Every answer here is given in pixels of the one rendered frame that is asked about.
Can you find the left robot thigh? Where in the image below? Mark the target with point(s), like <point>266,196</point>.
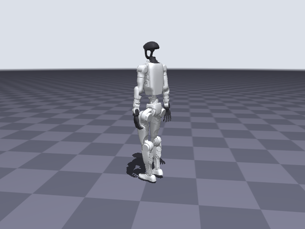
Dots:
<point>144,119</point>

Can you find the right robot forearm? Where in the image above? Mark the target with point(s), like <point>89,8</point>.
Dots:
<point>166,98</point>

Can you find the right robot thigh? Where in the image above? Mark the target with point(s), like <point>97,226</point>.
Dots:
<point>154,127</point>

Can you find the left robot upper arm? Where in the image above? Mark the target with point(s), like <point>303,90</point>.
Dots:
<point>141,71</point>

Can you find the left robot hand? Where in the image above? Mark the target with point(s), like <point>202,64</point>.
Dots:
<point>136,119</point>

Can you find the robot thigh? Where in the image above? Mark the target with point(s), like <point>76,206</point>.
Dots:
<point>154,127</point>
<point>144,119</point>

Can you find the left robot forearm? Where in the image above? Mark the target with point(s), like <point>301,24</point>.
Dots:
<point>137,98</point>

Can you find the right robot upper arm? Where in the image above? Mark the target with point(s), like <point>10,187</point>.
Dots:
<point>165,82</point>

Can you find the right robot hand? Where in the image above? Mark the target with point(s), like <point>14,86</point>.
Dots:
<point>167,113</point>

